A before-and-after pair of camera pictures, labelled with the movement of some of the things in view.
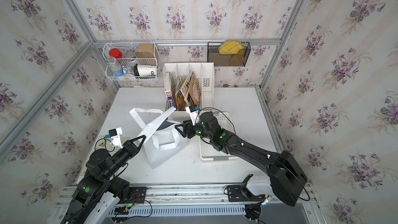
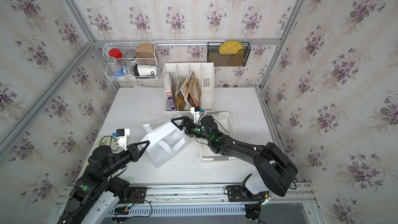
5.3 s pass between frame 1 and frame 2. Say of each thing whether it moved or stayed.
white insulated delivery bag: moved
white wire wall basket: stayed
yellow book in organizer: stayed
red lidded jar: stayed
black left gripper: moved
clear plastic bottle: stayed
